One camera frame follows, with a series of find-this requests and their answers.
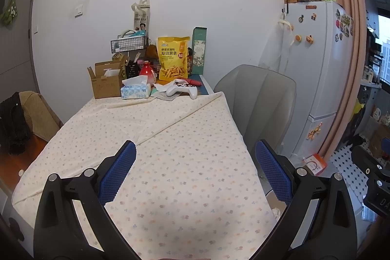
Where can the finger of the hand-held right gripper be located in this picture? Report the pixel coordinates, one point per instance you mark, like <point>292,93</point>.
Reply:
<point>362,156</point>

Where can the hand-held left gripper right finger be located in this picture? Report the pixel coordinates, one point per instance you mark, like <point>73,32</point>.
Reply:
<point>272,170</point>

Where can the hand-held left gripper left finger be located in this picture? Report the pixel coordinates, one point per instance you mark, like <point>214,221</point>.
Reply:
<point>120,170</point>

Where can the beige round waste bin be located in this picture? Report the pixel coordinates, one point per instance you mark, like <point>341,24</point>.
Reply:
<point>275,205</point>

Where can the black garment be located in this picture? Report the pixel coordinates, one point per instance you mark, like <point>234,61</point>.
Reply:
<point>355,141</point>

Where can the brown cardboard carton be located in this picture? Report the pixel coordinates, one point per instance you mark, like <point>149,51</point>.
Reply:
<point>379,141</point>

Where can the orange white box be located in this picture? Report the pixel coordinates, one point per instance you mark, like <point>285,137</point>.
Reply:
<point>315,164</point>

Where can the golden orange magnet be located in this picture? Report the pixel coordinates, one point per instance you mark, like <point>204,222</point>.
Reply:
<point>314,132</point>

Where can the floral tablecloth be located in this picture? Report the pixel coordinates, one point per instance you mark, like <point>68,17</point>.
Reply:
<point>182,171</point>

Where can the grey upholstered chair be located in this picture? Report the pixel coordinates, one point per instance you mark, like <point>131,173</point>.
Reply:
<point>259,101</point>

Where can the blue white tissue box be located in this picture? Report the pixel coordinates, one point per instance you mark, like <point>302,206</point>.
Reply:
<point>135,92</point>

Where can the open cardboard box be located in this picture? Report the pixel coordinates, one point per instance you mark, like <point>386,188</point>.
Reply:
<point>105,88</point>

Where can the white napkin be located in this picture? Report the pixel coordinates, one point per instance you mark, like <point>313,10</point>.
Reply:
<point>161,87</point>

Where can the red vase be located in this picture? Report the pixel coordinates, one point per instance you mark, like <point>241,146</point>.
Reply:
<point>147,74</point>

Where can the white game controller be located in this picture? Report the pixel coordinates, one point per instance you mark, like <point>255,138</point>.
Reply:
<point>179,88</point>

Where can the white refrigerator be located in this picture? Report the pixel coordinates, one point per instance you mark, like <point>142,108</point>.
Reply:
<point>317,65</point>

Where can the black pen holder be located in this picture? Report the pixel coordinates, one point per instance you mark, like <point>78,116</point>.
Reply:
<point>131,68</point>

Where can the window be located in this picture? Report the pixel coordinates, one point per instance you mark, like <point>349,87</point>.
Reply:
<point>384,49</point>

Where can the red pouch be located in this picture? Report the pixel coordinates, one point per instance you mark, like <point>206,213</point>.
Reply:
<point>193,82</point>

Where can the black jacket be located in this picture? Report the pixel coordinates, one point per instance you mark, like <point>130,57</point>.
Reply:
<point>13,126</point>

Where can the brown plush toy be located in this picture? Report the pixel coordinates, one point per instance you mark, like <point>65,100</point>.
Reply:
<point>151,51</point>

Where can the yellow snack bag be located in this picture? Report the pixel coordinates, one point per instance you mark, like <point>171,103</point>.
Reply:
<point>173,59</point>

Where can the translucent white plastic bag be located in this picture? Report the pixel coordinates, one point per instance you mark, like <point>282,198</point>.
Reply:
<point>278,46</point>

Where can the orange yellow magnet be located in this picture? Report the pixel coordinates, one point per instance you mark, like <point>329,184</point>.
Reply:
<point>310,39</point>

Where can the cluster of colourful magnets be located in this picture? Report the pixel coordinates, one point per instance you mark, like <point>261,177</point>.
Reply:
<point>344,25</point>

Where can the burger magnet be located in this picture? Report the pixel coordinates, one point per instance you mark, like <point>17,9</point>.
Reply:
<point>297,38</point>

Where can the tall green box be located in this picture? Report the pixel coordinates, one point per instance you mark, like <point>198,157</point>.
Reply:
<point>199,49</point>

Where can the white tote bag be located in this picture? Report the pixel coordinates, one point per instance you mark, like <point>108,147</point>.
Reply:
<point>141,19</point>

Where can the brown tag magnet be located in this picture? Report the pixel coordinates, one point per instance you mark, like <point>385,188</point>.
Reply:
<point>310,7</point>

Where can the grey door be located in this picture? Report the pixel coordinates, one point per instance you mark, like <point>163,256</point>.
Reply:
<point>15,34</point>

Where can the green hanging decoration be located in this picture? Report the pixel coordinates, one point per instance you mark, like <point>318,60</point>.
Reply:
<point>9,10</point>

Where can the white light switch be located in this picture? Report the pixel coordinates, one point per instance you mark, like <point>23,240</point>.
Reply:
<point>78,10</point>

